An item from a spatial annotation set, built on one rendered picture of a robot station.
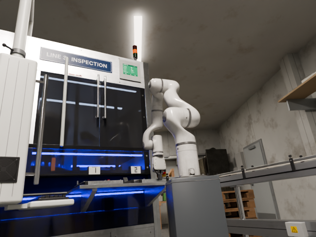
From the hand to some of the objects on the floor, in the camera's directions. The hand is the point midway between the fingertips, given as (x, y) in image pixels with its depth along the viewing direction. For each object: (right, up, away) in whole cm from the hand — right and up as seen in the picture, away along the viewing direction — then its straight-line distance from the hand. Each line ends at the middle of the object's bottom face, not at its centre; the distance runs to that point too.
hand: (160, 177), depth 170 cm
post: (+1, -98, -2) cm, 98 cm away
